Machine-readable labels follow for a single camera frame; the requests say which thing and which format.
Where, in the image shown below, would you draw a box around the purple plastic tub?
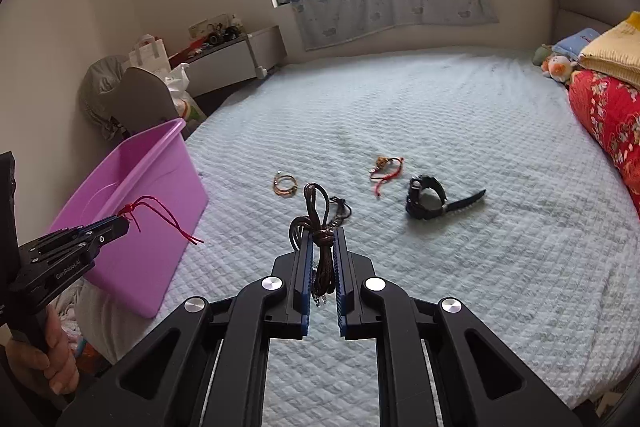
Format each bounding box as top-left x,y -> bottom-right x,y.
47,118 -> 210,319

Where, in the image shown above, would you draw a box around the light blue quilted bedspread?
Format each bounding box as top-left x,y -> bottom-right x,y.
75,52 -> 640,427

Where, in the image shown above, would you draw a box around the black cord with silver charm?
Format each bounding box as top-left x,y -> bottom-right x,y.
289,183 -> 337,308

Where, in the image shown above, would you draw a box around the grey headboard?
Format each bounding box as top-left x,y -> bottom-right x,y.
551,0 -> 640,45

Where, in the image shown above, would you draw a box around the white orange plush toy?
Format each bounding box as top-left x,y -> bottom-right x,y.
542,54 -> 581,84

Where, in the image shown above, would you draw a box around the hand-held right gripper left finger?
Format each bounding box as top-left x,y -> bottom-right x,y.
56,227 -> 314,427

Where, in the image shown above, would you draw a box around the brown red double cord bracelet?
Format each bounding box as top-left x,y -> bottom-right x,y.
272,173 -> 300,198

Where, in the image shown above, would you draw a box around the pale printed windowsill cloth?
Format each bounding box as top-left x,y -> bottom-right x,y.
289,0 -> 501,52

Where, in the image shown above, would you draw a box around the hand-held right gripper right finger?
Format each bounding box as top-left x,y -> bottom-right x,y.
332,227 -> 585,427

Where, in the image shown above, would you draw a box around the red string bracelet green beads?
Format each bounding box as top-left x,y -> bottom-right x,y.
117,196 -> 205,247

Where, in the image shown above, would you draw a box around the red string bracelet with charm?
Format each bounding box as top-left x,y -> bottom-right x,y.
369,155 -> 405,198

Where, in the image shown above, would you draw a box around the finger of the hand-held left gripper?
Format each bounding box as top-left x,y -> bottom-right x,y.
75,222 -> 131,266
22,216 -> 122,259

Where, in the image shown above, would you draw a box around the yellow pillow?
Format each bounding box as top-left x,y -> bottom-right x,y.
577,11 -> 640,80

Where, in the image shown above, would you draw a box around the white low cabinet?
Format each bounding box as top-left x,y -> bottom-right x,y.
167,25 -> 288,98

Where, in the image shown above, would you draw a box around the person's left hand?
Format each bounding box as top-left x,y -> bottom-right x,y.
4,304 -> 81,395

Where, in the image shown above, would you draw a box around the pile of clothes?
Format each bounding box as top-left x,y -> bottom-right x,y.
50,279 -> 108,375

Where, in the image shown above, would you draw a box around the toys on cabinet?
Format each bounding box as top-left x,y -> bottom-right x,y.
187,14 -> 246,52

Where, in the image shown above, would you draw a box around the white plastic bag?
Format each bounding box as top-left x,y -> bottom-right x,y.
164,63 -> 207,124

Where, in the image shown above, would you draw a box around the white paper bag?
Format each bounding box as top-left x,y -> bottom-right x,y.
127,34 -> 171,78

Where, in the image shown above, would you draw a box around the blue pillow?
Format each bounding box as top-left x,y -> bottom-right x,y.
552,28 -> 603,58

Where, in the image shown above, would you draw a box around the black wrist watch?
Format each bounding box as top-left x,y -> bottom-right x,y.
405,174 -> 487,221

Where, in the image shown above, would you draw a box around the red floral quilt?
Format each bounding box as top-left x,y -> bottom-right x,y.
567,69 -> 640,218

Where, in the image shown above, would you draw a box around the grey jacket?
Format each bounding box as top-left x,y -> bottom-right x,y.
77,55 -> 132,140

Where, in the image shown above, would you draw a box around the black cord necklace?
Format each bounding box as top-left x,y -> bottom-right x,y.
327,196 -> 354,228

